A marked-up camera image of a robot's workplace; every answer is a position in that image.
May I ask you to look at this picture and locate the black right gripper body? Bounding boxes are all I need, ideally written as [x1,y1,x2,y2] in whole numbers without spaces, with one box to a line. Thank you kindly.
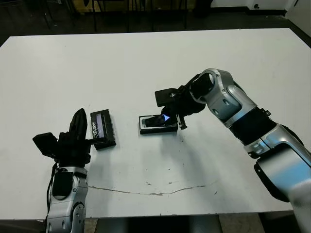
[161,83,205,131]

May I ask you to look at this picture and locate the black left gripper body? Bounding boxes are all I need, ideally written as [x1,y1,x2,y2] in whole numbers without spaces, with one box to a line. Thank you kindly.
[54,131,107,168]

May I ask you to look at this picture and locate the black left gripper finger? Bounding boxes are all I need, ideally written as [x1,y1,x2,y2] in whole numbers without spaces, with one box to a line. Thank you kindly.
[81,108,88,141]
[69,108,84,141]

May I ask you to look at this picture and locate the black slim camera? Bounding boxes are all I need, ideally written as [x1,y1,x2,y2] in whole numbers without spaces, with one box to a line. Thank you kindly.
[141,115,176,129]

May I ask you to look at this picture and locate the black box lid with label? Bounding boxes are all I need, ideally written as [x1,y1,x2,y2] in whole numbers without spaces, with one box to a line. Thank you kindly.
[90,109,117,151]

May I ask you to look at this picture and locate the black box white inside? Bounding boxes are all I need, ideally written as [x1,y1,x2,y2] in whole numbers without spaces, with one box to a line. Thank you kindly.
[138,113,179,136]

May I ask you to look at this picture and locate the black waste bin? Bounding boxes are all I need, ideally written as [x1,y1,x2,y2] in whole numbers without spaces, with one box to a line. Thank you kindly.
[194,0,214,18]

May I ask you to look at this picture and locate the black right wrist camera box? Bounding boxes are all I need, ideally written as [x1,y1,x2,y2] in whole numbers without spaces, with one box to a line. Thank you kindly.
[155,88,180,107]

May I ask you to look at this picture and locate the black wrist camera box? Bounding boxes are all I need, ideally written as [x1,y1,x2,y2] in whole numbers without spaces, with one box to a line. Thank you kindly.
[32,132,59,158]
[155,88,180,107]

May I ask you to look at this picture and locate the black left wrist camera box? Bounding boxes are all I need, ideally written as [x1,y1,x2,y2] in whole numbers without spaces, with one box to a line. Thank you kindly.
[32,132,59,158]

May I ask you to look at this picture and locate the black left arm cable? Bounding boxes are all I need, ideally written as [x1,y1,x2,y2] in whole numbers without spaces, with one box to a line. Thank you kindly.
[45,162,59,214]

